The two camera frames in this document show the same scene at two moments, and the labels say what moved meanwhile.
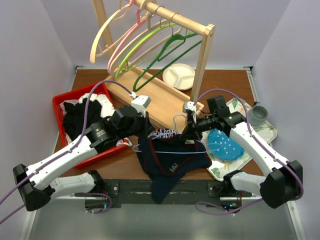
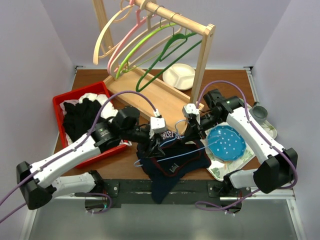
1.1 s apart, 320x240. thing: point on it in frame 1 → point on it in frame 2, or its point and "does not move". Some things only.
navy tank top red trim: [167, 157] does not move
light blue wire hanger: [173, 133] → [138, 161]
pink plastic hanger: [140, 20] does not move
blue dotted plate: [223, 147] does not move
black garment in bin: [74, 117] does not move
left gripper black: [147, 127] → [156, 150]
